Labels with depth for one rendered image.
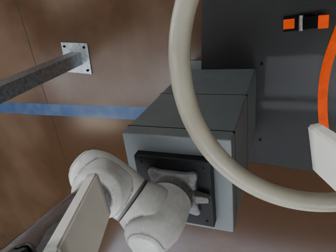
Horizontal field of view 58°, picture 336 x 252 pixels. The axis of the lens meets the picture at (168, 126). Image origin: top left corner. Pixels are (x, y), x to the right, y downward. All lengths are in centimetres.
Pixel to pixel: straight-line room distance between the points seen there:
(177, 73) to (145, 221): 57
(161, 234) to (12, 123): 211
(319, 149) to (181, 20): 27
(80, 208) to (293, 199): 39
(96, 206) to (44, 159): 261
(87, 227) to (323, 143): 13
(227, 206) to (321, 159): 97
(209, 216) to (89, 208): 98
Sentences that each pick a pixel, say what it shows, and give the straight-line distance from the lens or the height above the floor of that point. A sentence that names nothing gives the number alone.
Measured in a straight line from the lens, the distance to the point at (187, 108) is 42.
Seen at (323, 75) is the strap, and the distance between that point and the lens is 172.
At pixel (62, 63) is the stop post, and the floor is 20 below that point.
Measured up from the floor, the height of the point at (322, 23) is 7.
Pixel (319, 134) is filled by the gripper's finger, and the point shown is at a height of 148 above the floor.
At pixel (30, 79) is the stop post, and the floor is 47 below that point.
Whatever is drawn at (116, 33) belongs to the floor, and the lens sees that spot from 192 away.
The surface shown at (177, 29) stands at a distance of 41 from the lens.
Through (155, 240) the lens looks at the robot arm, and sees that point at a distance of 90.
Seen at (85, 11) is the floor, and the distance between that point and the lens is 201.
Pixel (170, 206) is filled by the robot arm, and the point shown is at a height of 100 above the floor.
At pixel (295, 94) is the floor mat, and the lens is 175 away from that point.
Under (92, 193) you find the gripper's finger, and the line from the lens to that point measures 18.
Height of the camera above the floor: 165
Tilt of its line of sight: 56 degrees down
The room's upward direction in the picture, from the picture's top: 143 degrees counter-clockwise
